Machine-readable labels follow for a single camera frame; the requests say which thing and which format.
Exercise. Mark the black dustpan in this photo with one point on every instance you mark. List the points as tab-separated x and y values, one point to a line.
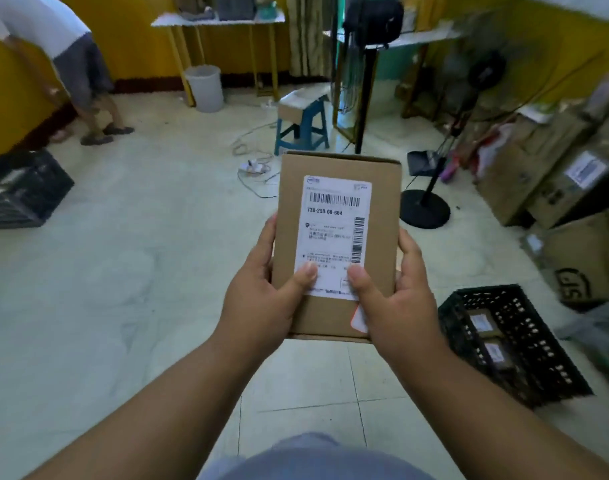
424	162

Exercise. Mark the person's right forearm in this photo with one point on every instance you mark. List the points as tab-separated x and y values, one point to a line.
489	424

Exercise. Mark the clear plastic bag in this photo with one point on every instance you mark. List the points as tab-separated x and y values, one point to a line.
597	329

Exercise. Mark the person's right thumb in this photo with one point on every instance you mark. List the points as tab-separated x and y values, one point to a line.
364	287

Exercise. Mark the large cardboard box with label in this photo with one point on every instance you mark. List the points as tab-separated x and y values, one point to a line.
579	179

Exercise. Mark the black plastic crate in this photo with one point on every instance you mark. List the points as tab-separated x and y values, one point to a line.
529	344
24	189

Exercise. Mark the person's left thumb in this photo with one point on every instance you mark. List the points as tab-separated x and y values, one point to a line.
298	282

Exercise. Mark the white table with wooden legs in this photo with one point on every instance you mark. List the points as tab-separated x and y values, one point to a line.
409	49

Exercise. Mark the black pole stand with bag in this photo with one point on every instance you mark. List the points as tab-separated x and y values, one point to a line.
372	44

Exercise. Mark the white table with yellow legs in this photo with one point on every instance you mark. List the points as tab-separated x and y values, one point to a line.
219	22

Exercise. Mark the black standing fan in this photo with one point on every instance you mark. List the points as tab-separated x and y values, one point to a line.
464	119

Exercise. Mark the person's left hand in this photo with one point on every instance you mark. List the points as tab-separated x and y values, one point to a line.
257	304

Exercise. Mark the person's grey shorts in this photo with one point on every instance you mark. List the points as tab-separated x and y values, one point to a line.
314	457

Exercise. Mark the large brown cardboard box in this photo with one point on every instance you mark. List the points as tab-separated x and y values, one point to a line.
519	169

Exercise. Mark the dark grey box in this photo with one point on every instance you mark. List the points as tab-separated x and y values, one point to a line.
236	6

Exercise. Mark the white power strip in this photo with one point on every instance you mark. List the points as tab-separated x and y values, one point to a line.
253	167

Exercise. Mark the brown cardboard parcel with label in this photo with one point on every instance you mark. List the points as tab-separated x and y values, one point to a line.
334	219

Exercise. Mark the patterned curtain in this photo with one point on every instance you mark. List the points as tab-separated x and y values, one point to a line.
309	37

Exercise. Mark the cardboard box with black print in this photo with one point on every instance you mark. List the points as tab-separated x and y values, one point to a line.
584	259

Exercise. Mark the person's left forearm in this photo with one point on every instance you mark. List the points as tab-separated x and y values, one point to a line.
149	419

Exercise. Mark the small labelled parcel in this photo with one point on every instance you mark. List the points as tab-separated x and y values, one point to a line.
498	353
483	323

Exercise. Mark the cardboard box with white top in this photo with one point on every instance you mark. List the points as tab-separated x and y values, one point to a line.
297	102

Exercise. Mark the blue plastic stool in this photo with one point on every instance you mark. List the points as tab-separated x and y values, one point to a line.
304	127

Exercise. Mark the person's right hand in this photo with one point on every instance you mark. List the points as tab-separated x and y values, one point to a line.
399	314

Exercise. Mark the white plastic bin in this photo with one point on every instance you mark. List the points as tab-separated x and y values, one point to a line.
205	88

